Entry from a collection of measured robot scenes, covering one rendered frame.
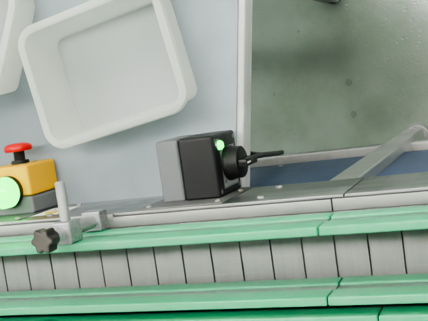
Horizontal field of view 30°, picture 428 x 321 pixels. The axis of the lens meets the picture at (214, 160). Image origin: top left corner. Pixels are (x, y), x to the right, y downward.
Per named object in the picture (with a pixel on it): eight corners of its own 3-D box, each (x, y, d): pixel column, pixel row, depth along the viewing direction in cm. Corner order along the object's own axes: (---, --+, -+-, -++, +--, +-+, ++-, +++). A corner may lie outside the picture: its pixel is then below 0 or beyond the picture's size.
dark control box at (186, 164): (189, 192, 110) (163, 204, 103) (180, 135, 110) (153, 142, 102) (244, 187, 107) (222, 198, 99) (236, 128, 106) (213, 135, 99)
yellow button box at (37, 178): (24, 207, 121) (-7, 217, 114) (16, 158, 120) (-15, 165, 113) (63, 204, 118) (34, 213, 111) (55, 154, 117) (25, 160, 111)
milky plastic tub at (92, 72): (47, 32, 117) (11, 32, 109) (180, -21, 108) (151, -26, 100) (82, 146, 117) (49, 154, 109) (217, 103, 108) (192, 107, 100)
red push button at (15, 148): (0, 169, 114) (-3, 146, 114) (18, 165, 118) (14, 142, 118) (24, 167, 113) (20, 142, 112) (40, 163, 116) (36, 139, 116)
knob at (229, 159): (236, 177, 105) (260, 174, 104) (224, 183, 101) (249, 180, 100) (231, 143, 105) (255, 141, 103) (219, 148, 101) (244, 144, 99)
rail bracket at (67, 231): (88, 229, 102) (28, 255, 90) (79, 172, 102) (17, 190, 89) (116, 227, 101) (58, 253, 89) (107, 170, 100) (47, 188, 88)
